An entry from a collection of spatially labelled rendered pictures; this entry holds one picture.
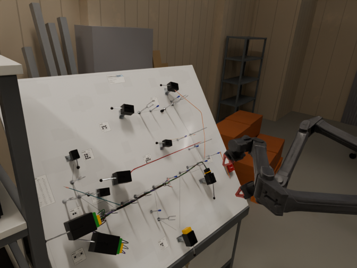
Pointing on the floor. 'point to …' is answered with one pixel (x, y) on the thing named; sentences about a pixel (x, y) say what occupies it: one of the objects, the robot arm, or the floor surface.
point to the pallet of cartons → (254, 126)
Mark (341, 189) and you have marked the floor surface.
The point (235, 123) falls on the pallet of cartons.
